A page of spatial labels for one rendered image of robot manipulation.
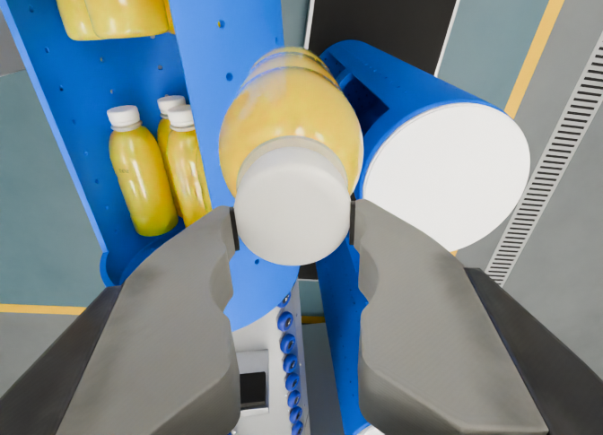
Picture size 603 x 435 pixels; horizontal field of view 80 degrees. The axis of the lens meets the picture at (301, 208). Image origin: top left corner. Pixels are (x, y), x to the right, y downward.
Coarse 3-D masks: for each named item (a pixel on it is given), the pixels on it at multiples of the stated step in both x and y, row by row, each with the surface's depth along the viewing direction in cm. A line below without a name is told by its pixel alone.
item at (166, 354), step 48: (192, 240) 10; (144, 288) 8; (192, 288) 8; (144, 336) 7; (192, 336) 7; (96, 384) 6; (144, 384) 6; (192, 384) 6; (96, 432) 6; (144, 432) 5; (192, 432) 6
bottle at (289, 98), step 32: (256, 64) 24; (288, 64) 18; (320, 64) 22; (256, 96) 15; (288, 96) 14; (320, 96) 14; (224, 128) 15; (256, 128) 13; (288, 128) 13; (320, 128) 13; (352, 128) 15; (224, 160) 15; (256, 160) 13; (352, 160) 14; (352, 192) 16
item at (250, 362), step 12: (240, 360) 90; (252, 360) 90; (264, 360) 90; (240, 372) 87; (252, 372) 85; (264, 372) 85; (240, 384) 83; (252, 384) 83; (264, 384) 82; (240, 396) 80; (252, 396) 80; (264, 396) 80; (240, 408) 80; (252, 408) 79; (264, 408) 79
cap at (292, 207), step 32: (288, 160) 11; (320, 160) 12; (256, 192) 11; (288, 192) 11; (320, 192) 11; (256, 224) 12; (288, 224) 12; (320, 224) 12; (288, 256) 12; (320, 256) 12
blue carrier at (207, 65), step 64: (0, 0) 36; (192, 0) 29; (256, 0) 33; (64, 64) 45; (128, 64) 52; (192, 64) 30; (64, 128) 44; (128, 256) 58; (256, 256) 43; (256, 320) 48
